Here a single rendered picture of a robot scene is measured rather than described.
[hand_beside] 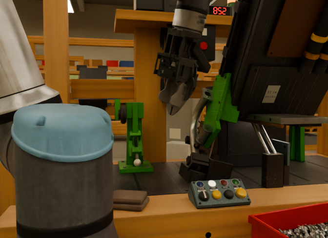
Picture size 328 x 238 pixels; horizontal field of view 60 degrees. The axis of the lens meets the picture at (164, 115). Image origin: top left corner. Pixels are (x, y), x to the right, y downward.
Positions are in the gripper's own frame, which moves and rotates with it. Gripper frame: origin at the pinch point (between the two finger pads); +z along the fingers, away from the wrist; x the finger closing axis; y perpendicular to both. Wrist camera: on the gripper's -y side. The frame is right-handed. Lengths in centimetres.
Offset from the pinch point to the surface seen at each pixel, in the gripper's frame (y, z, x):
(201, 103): -32.8, 2.5, -9.5
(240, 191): -10.5, 17.3, 19.8
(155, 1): -36, -32, -45
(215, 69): -700, 30, -338
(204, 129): -22.7, 8.6, -0.8
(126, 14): -24, -23, -47
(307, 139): -546, 108, -32
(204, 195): -2.5, 19.2, 13.5
